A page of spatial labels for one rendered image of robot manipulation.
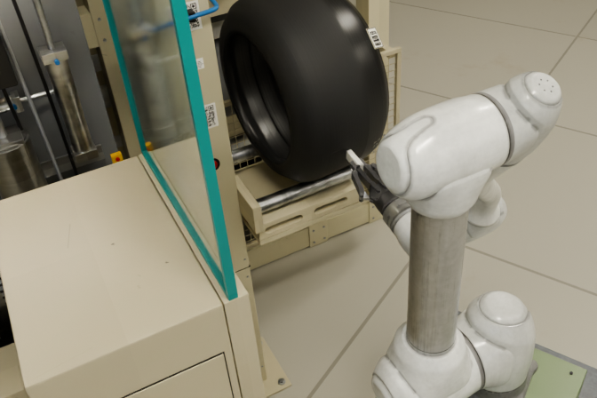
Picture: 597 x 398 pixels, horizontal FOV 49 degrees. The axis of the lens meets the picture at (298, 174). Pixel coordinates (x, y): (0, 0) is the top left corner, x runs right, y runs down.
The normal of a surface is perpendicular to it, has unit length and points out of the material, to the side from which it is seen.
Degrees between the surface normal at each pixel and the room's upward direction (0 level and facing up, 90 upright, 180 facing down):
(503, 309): 6
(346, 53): 52
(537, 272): 0
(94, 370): 90
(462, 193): 95
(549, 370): 0
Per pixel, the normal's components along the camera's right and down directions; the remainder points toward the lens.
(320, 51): 0.31, -0.20
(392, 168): -0.90, 0.24
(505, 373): 0.40, 0.54
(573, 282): -0.07, -0.80
